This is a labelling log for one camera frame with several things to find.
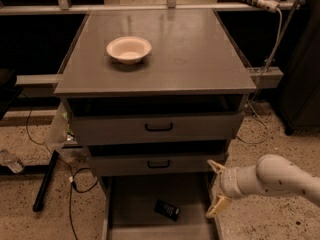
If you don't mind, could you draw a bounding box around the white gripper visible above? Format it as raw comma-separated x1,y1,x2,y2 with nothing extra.
205,160,254,218

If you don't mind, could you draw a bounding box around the dark blue rxbar wrapper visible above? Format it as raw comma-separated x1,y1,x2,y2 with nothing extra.
154,200,180,222

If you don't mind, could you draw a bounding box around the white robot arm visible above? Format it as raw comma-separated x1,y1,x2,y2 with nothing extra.
206,154,320,218

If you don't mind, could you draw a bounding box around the grey middle drawer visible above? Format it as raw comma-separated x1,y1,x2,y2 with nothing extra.
88,140,227,176

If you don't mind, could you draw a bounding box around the grey drawer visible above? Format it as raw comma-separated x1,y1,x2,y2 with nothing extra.
68,95,244,146
103,173,220,240
88,140,227,176

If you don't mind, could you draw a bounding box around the grey bottom drawer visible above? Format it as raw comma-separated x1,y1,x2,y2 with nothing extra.
103,173,220,240

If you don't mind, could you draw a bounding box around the grey drawer cabinet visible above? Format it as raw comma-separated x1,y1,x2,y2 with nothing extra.
54,9,257,240

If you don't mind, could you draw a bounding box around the grey top drawer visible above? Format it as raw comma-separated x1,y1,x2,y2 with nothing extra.
68,95,244,146

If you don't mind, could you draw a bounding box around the dark cabinet at right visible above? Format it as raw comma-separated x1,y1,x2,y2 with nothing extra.
276,0,320,135

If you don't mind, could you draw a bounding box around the white paper bowl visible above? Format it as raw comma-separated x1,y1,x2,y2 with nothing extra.
106,36,152,65

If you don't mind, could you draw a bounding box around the clear plastic bag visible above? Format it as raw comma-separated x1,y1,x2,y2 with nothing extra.
45,102,88,162

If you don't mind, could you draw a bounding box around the black metal floor bar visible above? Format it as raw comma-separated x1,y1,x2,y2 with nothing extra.
32,151,59,212

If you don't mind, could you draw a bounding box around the clear plastic water bottle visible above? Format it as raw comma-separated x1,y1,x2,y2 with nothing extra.
0,149,24,174

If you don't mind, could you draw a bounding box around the grey metal rail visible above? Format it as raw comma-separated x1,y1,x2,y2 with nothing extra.
16,67,283,89

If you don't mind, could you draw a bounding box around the thin grey floor cable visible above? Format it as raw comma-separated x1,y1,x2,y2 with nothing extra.
235,8,284,146

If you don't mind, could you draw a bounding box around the black floor cable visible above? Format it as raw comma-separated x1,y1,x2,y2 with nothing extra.
25,93,100,240

